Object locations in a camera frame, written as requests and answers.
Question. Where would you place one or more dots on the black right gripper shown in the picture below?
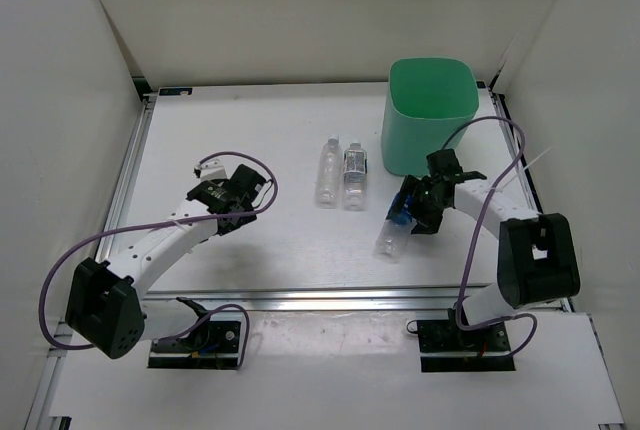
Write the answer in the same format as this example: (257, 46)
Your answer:
(427, 223)

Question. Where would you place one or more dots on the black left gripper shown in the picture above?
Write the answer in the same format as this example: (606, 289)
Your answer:
(249, 218)

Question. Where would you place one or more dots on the clear bottle blue label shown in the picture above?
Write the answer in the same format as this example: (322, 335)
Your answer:
(396, 230)

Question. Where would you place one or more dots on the clear unlabeled plastic bottle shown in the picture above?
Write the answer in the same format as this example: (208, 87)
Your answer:
(329, 173)

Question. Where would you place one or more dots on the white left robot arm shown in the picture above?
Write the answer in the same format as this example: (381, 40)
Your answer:
(106, 304)

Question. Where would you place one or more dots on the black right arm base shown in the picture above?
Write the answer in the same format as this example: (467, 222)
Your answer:
(445, 348)

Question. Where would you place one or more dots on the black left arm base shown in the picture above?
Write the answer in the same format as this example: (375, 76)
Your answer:
(216, 345)

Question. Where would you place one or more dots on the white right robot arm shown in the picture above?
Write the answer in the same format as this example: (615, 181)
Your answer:
(536, 260)

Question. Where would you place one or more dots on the green plastic bin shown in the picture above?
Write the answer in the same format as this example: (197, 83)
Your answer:
(427, 99)

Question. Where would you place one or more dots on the clear bottle white label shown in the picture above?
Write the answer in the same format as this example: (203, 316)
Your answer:
(354, 176)

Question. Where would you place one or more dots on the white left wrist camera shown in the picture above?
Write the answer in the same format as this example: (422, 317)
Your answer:
(210, 171)

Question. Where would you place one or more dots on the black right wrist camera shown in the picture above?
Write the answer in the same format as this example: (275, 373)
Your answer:
(443, 162)

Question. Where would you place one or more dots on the aluminium table frame rail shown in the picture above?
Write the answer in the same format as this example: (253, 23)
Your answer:
(329, 347)

